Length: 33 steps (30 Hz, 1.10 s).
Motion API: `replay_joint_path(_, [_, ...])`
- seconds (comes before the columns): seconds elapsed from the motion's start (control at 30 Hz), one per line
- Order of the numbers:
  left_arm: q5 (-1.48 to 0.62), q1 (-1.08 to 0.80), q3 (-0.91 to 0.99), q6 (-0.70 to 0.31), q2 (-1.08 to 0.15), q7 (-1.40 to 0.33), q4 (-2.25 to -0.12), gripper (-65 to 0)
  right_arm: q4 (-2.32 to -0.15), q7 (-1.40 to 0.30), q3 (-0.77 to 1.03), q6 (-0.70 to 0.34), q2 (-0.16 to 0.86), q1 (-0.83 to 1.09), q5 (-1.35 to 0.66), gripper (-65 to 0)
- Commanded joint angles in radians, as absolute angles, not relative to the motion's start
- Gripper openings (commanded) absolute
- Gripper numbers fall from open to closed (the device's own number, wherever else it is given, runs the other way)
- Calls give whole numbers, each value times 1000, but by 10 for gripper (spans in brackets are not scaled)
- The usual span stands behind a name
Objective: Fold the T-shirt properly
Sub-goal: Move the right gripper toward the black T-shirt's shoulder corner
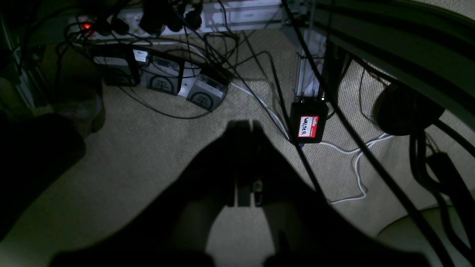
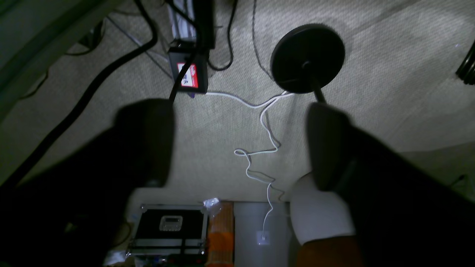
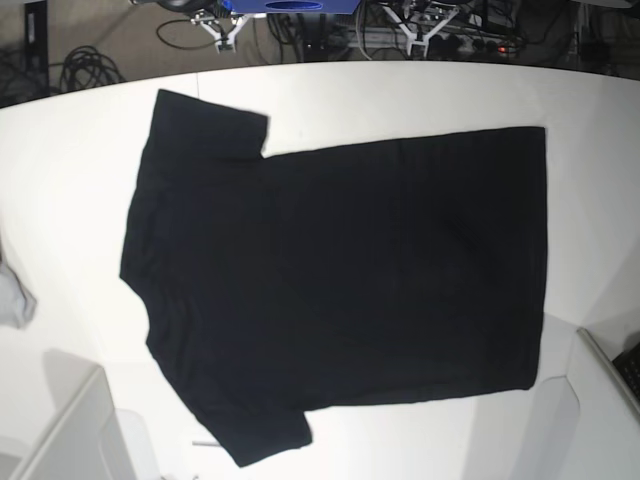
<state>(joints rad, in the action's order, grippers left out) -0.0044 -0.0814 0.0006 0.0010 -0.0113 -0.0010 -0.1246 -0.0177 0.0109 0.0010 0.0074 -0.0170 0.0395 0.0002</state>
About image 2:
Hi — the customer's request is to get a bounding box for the black aluminium flight case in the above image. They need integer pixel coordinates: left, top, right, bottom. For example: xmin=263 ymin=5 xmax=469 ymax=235
xmin=128 ymin=204 xmax=209 ymax=267

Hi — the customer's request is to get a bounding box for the thick black cable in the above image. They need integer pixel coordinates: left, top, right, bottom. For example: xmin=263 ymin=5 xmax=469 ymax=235
xmin=0 ymin=0 xmax=159 ymax=186

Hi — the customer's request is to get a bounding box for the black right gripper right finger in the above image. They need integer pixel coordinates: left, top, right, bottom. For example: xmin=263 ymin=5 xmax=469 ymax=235
xmin=308 ymin=103 xmax=475 ymax=267

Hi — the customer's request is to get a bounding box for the white thin cable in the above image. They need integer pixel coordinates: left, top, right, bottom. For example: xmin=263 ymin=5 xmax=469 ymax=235
xmin=205 ymin=91 xmax=295 ymax=238

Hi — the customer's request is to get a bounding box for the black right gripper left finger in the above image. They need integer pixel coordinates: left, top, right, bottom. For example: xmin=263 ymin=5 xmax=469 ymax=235
xmin=1 ymin=99 xmax=175 ymax=267

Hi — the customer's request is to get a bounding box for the white cylindrical object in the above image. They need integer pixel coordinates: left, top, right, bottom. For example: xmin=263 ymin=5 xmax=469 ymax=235
xmin=289 ymin=172 xmax=356 ymax=245

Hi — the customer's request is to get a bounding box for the black box red label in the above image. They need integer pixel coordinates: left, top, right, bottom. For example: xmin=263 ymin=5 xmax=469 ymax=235
xmin=168 ymin=46 xmax=208 ymax=94

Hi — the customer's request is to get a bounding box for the black round stand base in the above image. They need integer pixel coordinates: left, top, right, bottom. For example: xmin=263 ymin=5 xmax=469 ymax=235
xmin=270 ymin=24 xmax=345 ymax=94

